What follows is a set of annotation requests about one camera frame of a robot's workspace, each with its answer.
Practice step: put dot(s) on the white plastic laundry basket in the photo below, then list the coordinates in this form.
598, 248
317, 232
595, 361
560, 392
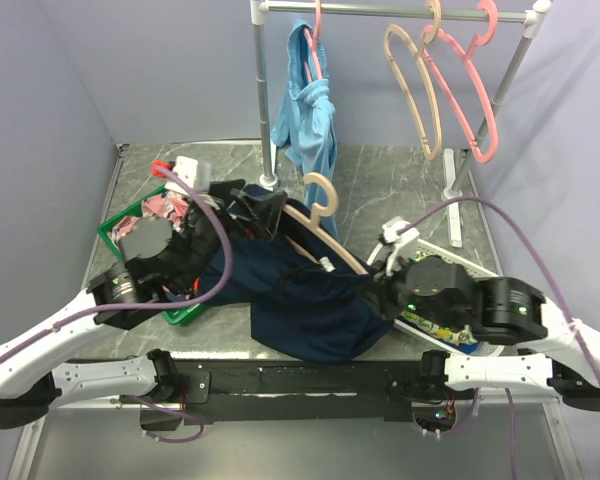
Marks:
428, 249

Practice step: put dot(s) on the pink patterned garment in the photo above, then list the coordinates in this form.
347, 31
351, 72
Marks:
169, 205

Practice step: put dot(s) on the pink hanger holding shorts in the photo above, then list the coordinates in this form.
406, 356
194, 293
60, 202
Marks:
313, 63

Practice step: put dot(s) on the lemon print garment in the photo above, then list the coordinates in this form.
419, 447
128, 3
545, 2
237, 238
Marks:
462, 341

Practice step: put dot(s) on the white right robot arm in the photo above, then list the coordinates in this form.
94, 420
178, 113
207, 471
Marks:
557, 356

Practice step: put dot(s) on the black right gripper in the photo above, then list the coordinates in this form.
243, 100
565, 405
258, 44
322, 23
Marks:
380, 292

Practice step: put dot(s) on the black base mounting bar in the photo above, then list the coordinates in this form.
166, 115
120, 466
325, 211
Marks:
259, 390

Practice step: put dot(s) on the metal clothes rack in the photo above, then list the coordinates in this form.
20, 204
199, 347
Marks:
484, 142

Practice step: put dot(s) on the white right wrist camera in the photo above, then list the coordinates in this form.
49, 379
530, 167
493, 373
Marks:
402, 239

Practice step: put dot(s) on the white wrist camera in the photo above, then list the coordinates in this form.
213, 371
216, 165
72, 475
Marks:
196, 174
402, 239

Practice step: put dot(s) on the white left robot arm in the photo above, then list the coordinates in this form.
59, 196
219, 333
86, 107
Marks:
36, 370

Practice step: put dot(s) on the light blue shorts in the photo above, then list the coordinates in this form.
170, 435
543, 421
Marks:
304, 125

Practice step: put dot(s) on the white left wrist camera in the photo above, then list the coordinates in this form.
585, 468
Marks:
196, 174

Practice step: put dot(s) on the green plastic tray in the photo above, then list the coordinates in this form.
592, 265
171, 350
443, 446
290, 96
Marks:
181, 317

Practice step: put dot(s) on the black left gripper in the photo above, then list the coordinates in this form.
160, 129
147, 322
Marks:
237, 201

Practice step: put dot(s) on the navy blue shorts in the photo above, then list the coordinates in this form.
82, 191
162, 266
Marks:
303, 298

